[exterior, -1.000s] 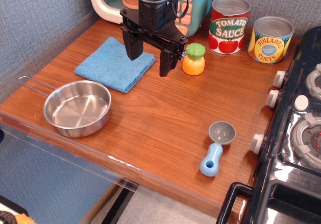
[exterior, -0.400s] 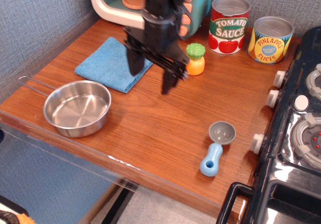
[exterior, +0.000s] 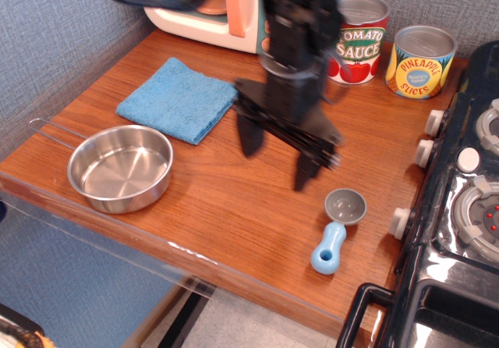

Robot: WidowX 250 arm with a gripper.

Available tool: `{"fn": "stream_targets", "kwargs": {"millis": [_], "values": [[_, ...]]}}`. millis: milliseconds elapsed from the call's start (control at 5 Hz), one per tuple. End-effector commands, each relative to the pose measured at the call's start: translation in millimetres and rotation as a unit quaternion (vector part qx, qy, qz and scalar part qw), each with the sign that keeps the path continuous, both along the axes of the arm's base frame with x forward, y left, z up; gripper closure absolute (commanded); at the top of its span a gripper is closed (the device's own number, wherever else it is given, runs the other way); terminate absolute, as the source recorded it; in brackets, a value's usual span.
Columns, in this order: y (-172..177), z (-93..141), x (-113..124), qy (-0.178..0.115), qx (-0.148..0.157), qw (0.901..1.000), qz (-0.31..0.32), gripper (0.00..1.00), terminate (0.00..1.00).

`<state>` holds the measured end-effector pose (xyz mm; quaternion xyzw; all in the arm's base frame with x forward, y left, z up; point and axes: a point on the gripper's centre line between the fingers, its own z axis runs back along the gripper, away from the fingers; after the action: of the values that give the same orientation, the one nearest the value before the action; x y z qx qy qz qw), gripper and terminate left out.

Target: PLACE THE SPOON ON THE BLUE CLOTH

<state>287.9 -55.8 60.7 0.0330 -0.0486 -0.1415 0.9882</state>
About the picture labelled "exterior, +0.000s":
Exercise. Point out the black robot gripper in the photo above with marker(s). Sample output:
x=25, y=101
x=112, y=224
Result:
x=287, y=105

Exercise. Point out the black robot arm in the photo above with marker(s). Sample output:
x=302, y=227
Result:
x=301, y=30

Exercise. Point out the blue handled grey toy spoon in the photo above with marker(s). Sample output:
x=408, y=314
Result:
x=344, y=207

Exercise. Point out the stainless steel pan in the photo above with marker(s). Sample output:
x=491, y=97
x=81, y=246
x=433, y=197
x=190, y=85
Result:
x=119, y=170

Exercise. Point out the tomato sauce can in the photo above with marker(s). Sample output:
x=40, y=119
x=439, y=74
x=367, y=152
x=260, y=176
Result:
x=357, y=52

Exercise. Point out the teal toy microwave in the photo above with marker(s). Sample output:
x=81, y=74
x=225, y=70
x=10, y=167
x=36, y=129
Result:
x=235, y=24

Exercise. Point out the pineapple slices can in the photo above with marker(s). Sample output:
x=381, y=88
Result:
x=420, y=61

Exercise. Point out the blue folded cloth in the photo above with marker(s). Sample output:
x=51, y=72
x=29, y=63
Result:
x=179, y=102

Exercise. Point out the black toy stove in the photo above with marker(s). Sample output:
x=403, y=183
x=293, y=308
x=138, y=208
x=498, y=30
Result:
x=446, y=289

